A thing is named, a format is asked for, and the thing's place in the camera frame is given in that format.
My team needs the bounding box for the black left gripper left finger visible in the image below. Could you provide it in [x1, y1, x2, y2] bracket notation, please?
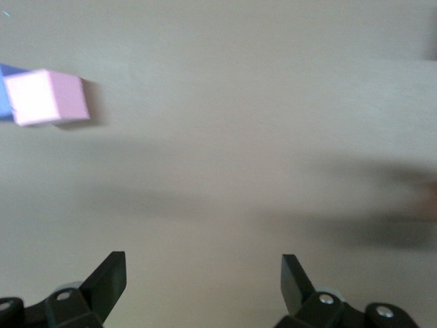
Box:
[0, 251, 128, 328]

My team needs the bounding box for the purple foam cube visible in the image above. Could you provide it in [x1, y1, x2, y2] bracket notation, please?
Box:
[0, 63, 30, 122]

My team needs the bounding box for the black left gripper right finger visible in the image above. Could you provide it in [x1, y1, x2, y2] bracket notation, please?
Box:
[274, 254, 421, 328]

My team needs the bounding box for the pink foam cube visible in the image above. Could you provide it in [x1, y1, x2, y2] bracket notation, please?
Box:
[3, 68, 91, 127]

